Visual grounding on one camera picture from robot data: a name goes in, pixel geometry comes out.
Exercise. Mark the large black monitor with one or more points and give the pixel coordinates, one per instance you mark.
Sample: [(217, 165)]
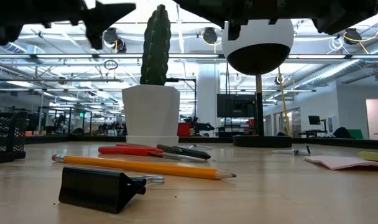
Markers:
[(235, 105)]

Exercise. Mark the black office chair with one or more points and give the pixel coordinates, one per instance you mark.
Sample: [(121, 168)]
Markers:
[(341, 133)]

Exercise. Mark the red storage bin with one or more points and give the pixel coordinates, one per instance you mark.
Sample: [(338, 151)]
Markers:
[(184, 129)]

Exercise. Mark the yellow wooden pencil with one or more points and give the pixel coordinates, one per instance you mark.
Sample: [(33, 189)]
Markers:
[(145, 167)]

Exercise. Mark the white globe table lamp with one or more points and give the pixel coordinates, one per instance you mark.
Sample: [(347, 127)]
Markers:
[(257, 49)]

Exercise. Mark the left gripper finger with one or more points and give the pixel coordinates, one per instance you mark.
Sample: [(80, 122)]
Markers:
[(102, 15)]

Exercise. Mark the small monitor on stand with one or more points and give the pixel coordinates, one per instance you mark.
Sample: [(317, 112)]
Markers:
[(315, 119)]

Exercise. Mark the pink sticky note pad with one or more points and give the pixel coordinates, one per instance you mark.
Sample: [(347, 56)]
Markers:
[(341, 161)]

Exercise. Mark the green cactus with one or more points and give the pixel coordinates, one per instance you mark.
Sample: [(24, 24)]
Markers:
[(156, 46)]

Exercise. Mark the black mesh desk organizer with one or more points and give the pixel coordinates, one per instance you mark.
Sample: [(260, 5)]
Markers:
[(5, 137)]

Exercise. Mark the large black binder clip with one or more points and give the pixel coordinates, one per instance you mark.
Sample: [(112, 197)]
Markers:
[(92, 189)]

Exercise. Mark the white faceted plant pot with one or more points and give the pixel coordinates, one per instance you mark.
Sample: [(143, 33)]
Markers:
[(150, 112)]

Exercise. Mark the yellow sticky note pad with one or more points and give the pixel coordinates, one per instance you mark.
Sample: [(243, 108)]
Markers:
[(375, 156)]

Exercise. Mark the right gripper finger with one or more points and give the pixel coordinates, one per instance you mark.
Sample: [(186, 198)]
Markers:
[(207, 9)]

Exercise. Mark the white pot saucer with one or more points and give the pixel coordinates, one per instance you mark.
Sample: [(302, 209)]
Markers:
[(151, 141)]

